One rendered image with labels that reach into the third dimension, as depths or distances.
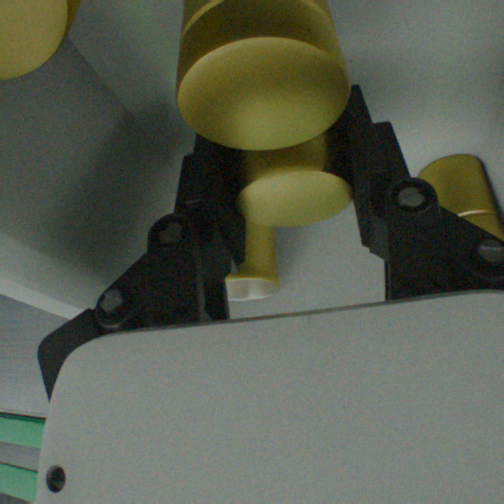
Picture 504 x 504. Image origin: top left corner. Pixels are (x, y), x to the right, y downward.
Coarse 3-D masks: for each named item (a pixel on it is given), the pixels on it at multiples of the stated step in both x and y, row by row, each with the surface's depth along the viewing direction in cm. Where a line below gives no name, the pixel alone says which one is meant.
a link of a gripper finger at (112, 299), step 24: (216, 144) 11; (192, 168) 10; (216, 168) 10; (192, 192) 10; (216, 192) 10; (192, 216) 10; (216, 216) 10; (240, 216) 12; (216, 240) 10; (240, 240) 12; (144, 264) 10; (216, 264) 11; (240, 264) 12; (120, 288) 10; (144, 288) 10; (96, 312) 9; (120, 312) 9; (144, 312) 9
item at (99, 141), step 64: (128, 0) 9; (384, 0) 10; (448, 0) 9; (64, 64) 10; (128, 64) 11; (384, 64) 12; (448, 64) 12; (0, 128) 8; (64, 128) 10; (128, 128) 14; (448, 128) 15; (0, 192) 8; (64, 192) 10; (128, 192) 14; (0, 256) 8; (64, 256) 10; (128, 256) 14; (320, 256) 20
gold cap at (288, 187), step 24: (312, 144) 10; (336, 144) 11; (240, 168) 11; (264, 168) 10; (288, 168) 10; (312, 168) 10; (336, 168) 10; (240, 192) 11; (264, 192) 11; (288, 192) 11; (312, 192) 11; (336, 192) 11; (264, 216) 12; (288, 216) 12; (312, 216) 12
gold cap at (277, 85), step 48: (192, 0) 7; (240, 0) 6; (288, 0) 6; (192, 48) 7; (240, 48) 6; (288, 48) 6; (336, 48) 7; (192, 96) 7; (240, 96) 7; (288, 96) 7; (336, 96) 7; (240, 144) 9; (288, 144) 9
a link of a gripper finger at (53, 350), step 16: (80, 320) 10; (96, 320) 10; (144, 320) 10; (48, 336) 10; (64, 336) 10; (80, 336) 9; (96, 336) 9; (48, 352) 9; (64, 352) 9; (48, 368) 9; (48, 384) 9; (48, 400) 9
